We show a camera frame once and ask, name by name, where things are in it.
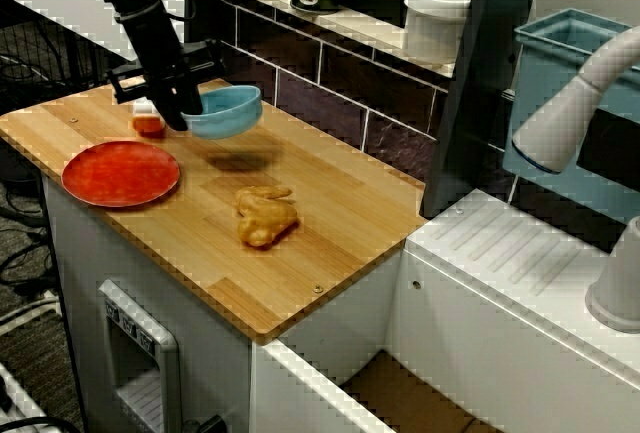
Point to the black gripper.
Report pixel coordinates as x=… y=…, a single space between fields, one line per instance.
x=160 y=58

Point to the light blue bowl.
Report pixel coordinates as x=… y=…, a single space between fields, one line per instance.
x=230 y=113

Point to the red round plate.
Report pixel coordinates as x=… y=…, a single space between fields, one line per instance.
x=120 y=175

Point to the dark tiled backsplash with ledge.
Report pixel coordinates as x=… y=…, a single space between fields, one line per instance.
x=320 y=93

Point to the golden toy chicken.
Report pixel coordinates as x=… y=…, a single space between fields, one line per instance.
x=265 y=220

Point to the grey appliance door panel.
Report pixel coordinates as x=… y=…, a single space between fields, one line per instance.
x=167 y=353

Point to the white plastic jar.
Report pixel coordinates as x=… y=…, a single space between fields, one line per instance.
x=432 y=28

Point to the teal plastic bin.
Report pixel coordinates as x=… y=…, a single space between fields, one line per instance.
x=530 y=83

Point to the grey toy faucet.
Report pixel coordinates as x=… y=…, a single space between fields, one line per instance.
x=555 y=138

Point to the white toy kitchen cabinet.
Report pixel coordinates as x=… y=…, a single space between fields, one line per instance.
x=500 y=353

